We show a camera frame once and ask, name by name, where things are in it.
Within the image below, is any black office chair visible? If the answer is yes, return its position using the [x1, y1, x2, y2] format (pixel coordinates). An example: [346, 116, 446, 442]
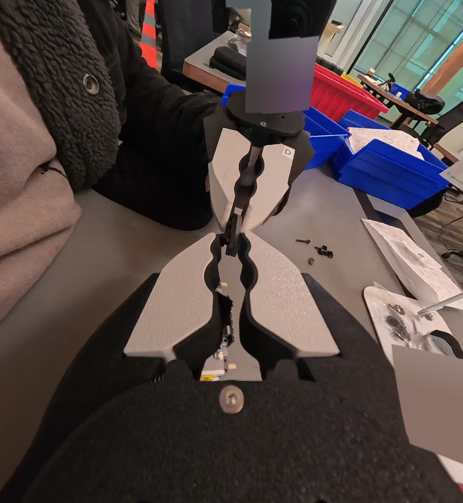
[420, 102, 463, 148]

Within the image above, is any wooden side table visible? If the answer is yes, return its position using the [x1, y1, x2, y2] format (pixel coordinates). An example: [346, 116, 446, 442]
[357, 73, 440, 130]

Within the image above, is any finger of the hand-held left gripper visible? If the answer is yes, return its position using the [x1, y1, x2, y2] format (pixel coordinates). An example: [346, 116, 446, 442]
[243, 143, 296, 232]
[208, 128, 252, 233]

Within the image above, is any white printed sheet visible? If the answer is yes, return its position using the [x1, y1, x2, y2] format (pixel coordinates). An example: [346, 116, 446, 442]
[347, 127, 425, 161]

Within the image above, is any person's beige hoodie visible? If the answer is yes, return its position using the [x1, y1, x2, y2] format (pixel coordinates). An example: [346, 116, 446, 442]
[0, 8, 83, 338]

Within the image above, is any small black square brick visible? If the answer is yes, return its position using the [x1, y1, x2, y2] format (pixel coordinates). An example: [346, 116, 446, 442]
[220, 230, 243, 258]

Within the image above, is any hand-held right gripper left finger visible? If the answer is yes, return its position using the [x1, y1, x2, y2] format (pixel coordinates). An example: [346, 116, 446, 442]
[124, 233, 234, 381]

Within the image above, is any orange striped post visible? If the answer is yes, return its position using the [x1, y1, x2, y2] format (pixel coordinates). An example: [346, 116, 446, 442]
[139, 0, 158, 69]

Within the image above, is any clear bag of black parts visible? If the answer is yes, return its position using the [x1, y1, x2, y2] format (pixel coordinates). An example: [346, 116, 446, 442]
[373, 282, 423, 348]

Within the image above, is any black zip case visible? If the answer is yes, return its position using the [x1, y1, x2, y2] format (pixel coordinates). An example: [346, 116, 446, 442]
[208, 45, 248, 79]

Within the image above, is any loose grey black finger pad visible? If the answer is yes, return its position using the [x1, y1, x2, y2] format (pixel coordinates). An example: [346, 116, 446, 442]
[424, 329, 463, 362]

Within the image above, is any grey wooden-edged table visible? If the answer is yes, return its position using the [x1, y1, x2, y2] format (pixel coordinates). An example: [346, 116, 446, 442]
[182, 31, 252, 95]

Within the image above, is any white wooden book stand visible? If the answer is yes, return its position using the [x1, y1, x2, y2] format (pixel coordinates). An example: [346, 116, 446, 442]
[363, 283, 463, 488]

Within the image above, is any person's dark cardigan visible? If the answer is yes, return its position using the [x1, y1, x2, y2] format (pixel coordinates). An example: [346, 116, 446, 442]
[0, 0, 146, 193]

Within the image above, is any white printed paper bag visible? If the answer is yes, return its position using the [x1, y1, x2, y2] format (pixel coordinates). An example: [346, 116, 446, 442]
[361, 218, 463, 315]

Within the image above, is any person's left forearm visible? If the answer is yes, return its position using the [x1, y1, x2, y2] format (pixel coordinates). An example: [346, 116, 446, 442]
[94, 24, 224, 230]

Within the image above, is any red plastic bin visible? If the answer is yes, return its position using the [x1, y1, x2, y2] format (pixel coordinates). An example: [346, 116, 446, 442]
[310, 63, 389, 122]

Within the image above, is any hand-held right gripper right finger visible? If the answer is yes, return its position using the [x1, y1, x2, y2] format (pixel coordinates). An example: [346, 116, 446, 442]
[239, 233, 341, 381]

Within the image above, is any partly built brick car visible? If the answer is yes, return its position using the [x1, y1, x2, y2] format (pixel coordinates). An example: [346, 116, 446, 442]
[200, 281, 238, 382]

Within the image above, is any large blue plastic bin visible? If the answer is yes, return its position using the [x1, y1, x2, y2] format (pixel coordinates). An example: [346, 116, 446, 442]
[222, 83, 352, 170]

